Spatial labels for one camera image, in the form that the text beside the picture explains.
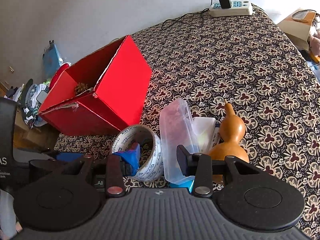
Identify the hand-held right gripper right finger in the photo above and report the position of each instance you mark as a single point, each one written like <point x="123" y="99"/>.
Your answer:
<point x="182" y="162"/>

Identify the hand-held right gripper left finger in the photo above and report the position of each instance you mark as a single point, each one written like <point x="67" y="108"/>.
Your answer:
<point x="132" y="156"/>

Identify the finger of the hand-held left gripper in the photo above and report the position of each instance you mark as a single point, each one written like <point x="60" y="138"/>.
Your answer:
<point x="68" y="156"/>

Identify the clear packing tape roll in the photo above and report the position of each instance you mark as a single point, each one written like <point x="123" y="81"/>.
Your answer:
<point x="153" y="160"/>

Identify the white marker pen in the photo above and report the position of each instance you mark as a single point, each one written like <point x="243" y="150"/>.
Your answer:
<point x="215" y="137"/>

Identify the tan bottle gourd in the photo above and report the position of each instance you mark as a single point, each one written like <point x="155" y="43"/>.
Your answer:
<point x="232" y="130"/>

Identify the red cardboard box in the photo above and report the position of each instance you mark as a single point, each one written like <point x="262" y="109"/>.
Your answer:
<point x="120" y="80"/>

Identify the pile of clothes and papers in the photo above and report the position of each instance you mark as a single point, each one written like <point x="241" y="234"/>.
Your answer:
<point x="30" y="105"/>

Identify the grey rounded case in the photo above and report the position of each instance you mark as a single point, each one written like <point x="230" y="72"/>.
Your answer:
<point x="41" y="95"/>

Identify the green plush toy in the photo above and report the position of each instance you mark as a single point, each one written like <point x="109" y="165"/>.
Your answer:
<point x="46" y="82"/>

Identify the large brown pine cone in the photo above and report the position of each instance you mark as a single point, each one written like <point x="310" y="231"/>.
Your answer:
<point x="81" y="88"/>

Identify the red round cushion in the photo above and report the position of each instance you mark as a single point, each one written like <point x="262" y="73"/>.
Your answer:
<point x="56" y="76"/>

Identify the blue hanging bag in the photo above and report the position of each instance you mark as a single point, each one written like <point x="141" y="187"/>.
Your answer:
<point x="51" y="60"/>

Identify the white power strip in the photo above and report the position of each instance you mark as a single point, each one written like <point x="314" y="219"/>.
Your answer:
<point x="240" y="10"/>

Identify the brown cardboard carton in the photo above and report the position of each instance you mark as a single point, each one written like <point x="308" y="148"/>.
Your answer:
<point x="295" y="30"/>

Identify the pink plush toy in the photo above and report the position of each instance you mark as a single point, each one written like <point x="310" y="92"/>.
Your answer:
<point x="315" y="41"/>

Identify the small round grey dish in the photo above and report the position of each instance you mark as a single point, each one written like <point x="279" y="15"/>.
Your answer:
<point x="301" y="16"/>

